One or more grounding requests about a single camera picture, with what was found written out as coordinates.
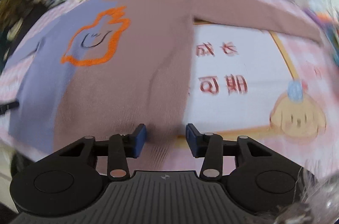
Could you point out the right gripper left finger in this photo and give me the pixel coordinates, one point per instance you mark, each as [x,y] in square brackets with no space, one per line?
[117,149]

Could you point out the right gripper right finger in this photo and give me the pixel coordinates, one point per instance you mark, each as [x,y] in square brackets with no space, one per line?
[213,148]

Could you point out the purple and mauve sweater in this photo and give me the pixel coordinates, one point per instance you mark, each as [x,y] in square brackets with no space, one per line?
[108,65]

